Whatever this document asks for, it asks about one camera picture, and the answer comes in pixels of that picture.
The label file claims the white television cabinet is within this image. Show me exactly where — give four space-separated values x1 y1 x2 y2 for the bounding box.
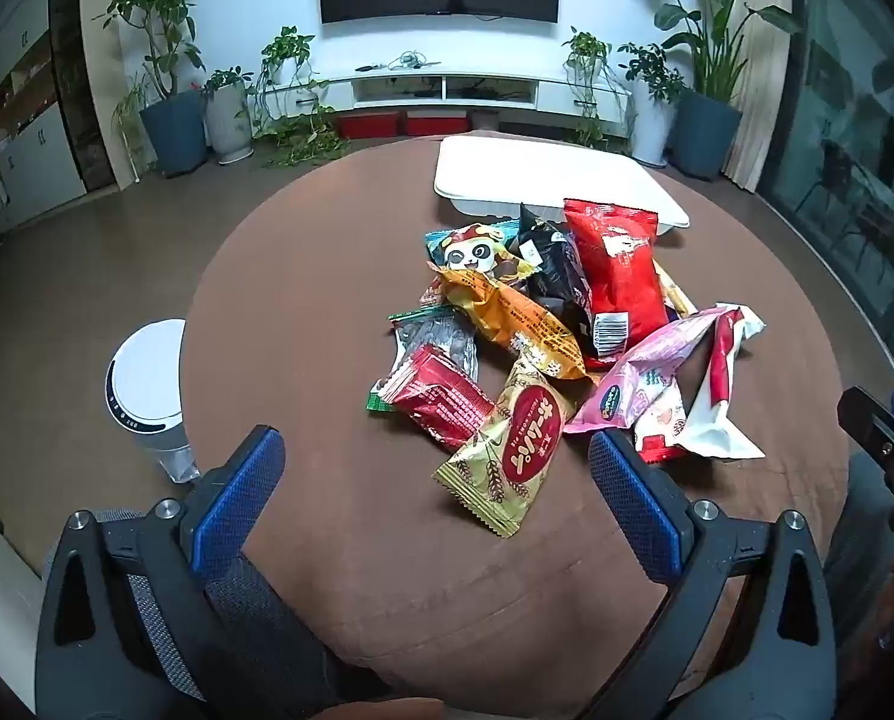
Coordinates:
263 64 632 130

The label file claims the tangled cable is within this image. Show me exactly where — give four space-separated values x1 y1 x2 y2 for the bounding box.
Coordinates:
353 50 442 74

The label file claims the red storage box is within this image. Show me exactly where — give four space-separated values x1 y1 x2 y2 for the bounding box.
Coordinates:
340 111 401 140
406 111 468 137

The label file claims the panda print snack packet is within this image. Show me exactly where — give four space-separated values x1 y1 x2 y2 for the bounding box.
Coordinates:
436 221 539 293

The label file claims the tall plant in blue pot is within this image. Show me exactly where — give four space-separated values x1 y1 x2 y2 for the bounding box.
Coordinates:
93 0 210 179

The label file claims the orange snack packet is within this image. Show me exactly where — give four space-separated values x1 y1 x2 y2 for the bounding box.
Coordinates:
427 266 592 385

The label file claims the clear green-edged nut packet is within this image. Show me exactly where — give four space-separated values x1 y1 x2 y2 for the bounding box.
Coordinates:
367 305 482 415

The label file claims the pink snack packet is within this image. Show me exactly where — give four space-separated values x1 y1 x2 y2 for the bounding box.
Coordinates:
563 307 725 437

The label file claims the round brown table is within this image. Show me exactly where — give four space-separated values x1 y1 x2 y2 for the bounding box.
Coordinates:
181 131 853 720

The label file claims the large-leaf plant in blue pot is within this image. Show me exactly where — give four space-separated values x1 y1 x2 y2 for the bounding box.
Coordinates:
613 0 802 181

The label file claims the small trailing potted plant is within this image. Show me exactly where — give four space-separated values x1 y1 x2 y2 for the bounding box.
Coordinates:
562 26 622 152

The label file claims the white red-striped snack packet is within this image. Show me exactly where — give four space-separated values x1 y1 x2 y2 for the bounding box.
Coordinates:
676 303 767 461

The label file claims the large red snack bag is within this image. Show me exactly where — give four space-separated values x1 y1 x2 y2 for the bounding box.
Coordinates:
563 198 670 359

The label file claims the glass sliding door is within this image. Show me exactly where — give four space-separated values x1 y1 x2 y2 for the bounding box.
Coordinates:
760 0 894 380

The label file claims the tan stick snack packet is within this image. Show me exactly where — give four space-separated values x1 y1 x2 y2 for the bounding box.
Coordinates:
657 259 698 320

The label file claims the black snack packet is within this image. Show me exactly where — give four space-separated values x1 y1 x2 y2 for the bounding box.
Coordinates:
507 202 607 373

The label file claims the white furniture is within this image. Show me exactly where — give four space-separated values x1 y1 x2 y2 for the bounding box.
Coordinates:
0 486 52 657

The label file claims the thin-leaved plant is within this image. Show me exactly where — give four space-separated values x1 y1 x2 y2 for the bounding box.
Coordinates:
109 73 155 175

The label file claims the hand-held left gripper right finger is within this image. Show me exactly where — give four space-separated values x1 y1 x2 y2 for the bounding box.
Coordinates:
588 429 860 720

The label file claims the dark red snack packet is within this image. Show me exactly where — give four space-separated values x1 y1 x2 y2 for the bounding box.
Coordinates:
383 345 497 455

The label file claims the gold snack packet red oval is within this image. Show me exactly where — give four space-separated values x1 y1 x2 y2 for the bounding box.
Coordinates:
433 352 577 539

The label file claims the beige curtain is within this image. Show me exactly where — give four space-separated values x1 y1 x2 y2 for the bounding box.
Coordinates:
723 0 794 190

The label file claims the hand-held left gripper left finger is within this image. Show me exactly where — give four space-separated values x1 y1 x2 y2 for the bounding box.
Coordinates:
36 425 305 720

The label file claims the white plastic tray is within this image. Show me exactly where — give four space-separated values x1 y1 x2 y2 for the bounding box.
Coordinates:
433 135 690 233

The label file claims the white wall cabinet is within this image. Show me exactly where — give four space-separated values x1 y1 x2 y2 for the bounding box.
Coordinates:
0 0 118 242

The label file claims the plant in white ribbed pot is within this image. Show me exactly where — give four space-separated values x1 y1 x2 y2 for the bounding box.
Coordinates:
201 67 257 165

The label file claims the red and white snack packet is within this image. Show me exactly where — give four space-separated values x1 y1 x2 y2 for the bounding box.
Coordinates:
633 379 689 466

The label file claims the plant in tall white pot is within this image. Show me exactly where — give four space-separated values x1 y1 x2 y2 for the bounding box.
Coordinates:
618 41 688 168

